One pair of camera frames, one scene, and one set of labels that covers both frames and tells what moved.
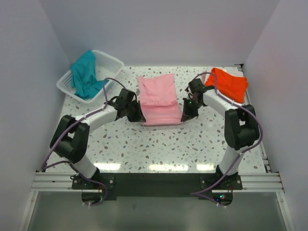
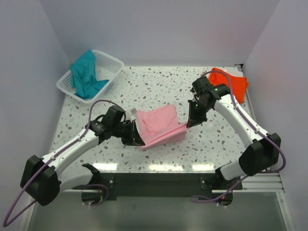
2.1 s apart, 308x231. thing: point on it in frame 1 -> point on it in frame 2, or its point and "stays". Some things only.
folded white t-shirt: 232,71 stays
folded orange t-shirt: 233,87 stays
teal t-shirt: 83,77 stays
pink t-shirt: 159,102 -> 160,126
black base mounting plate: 160,186 stays
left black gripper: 138,117 -> 133,138
